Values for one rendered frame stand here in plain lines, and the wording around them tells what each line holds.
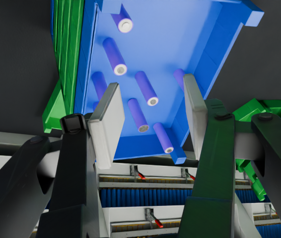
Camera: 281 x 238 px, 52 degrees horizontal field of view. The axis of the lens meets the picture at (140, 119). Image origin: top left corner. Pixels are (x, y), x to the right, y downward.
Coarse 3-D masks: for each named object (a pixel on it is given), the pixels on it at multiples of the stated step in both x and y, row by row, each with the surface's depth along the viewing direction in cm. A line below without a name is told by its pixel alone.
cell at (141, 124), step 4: (132, 100) 48; (136, 100) 48; (128, 104) 48; (132, 104) 48; (136, 104) 47; (132, 108) 47; (136, 108) 47; (140, 108) 47; (132, 112) 47; (136, 112) 46; (140, 112) 46; (136, 116) 46; (140, 116) 46; (144, 116) 46; (136, 120) 45; (140, 120) 45; (144, 120) 45; (136, 124) 45; (140, 124) 45; (144, 124) 44; (140, 128) 45; (144, 128) 45; (148, 128) 45
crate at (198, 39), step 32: (96, 0) 30; (128, 0) 36; (160, 0) 38; (192, 0) 39; (224, 0) 35; (96, 32) 38; (128, 32) 40; (160, 32) 41; (192, 32) 43; (224, 32) 41; (96, 64) 42; (128, 64) 43; (160, 64) 45; (192, 64) 47; (96, 96) 46; (128, 96) 48; (160, 96) 50; (128, 128) 54
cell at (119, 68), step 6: (108, 42) 38; (114, 42) 39; (108, 48) 38; (114, 48) 37; (108, 54) 37; (114, 54) 36; (120, 54) 37; (114, 60) 36; (120, 60) 36; (114, 66) 35; (120, 66) 35; (126, 66) 36; (114, 72) 36; (120, 72) 36
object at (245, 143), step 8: (208, 104) 16; (216, 104) 16; (208, 112) 15; (240, 128) 13; (248, 128) 13; (240, 136) 13; (248, 136) 13; (256, 136) 13; (240, 144) 13; (248, 144) 13; (256, 144) 13; (240, 152) 13; (248, 152) 13; (256, 152) 13; (264, 152) 13; (256, 160) 13; (264, 160) 13
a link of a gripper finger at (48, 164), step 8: (88, 128) 16; (56, 144) 15; (48, 152) 14; (56, 152) 14; (48, 160) 14; (56, 160) 14; (40, 168) 14; (48, 168) 14; (56, 168) 14; (40, 176) 14; (48, 176) 14
